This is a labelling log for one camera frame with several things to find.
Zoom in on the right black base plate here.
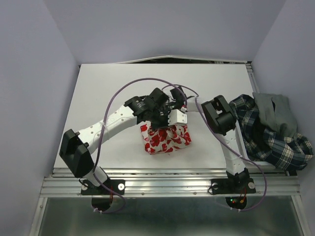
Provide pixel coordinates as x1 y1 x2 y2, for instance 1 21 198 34
208 178 256 195

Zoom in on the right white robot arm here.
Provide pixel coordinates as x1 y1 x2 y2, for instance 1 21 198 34
166 86 251 192

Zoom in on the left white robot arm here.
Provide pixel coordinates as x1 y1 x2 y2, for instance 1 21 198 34
59 88 174 194

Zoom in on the aluminium frame rail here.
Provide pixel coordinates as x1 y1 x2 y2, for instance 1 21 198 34
40 168 300 198

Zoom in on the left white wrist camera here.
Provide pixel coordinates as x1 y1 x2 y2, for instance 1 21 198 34
168 109 188 126

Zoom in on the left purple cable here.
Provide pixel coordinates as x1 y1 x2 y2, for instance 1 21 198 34
92 78 200 214

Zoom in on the red poppy floral skirt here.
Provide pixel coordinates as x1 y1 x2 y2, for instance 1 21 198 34
140 122 191 155

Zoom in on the navy plaid skirt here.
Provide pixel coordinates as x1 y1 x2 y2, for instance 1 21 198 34
229 94 314 171

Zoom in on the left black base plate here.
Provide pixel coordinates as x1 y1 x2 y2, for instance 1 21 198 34
79 179 126 196

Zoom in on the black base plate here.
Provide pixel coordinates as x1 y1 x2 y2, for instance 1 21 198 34
208 178 256 195
79 179 126 196

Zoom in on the grey skirt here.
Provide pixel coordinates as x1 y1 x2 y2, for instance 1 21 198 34
252 92 298 139

